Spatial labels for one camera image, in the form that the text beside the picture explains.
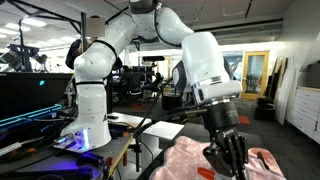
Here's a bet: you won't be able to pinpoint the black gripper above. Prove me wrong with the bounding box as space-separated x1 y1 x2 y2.
202 99 250 180

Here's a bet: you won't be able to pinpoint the orange capped grey sharpie marker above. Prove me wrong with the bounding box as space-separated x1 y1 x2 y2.
196 166 217 180

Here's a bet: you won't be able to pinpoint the pink polka dot cloth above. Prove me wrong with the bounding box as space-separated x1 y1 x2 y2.
148 134 288 180

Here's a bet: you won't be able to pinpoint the black boxes on floor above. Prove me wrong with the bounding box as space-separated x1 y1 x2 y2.
254 96 278 122

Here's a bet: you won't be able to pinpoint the yellow framed door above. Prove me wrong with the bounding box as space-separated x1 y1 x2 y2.
241 50 270 100

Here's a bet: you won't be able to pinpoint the white drawer cabinet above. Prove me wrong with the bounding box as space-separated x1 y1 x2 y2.
288 86 318 143
314 89 320 145

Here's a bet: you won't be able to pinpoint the white leaning board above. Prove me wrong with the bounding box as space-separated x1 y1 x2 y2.
275 55 298 126

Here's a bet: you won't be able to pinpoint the black clamp pole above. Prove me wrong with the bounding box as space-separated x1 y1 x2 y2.
127 136 144 173

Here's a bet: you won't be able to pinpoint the grey box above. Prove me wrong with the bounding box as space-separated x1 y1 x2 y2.
305 62 320 90

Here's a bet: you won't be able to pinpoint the black sensor bar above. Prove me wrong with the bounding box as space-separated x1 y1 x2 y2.
141 55 166 63

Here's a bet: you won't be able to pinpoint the seated person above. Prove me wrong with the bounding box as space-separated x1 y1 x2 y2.
119 64 143 98

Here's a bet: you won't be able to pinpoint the person in dark clothes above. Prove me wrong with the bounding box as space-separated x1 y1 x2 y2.
64 16 124 73

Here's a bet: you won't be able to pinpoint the black monitor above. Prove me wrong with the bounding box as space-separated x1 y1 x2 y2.
0 71 74 121

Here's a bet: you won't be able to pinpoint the white power strip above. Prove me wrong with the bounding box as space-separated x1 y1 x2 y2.
0 141 24 157

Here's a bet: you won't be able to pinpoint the thick black cable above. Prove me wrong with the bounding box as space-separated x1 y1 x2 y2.
132 109 209 139

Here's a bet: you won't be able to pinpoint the thin black cable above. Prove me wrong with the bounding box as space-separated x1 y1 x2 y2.
137 77 174 133

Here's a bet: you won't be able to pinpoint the black frame pole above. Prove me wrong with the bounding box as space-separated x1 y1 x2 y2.
80 12 88 52

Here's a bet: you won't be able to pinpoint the cyan lit rail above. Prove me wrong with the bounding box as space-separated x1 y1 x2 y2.
0 103 64 128

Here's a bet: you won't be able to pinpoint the black camera rig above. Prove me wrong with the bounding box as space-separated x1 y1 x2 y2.
0 43 49 73

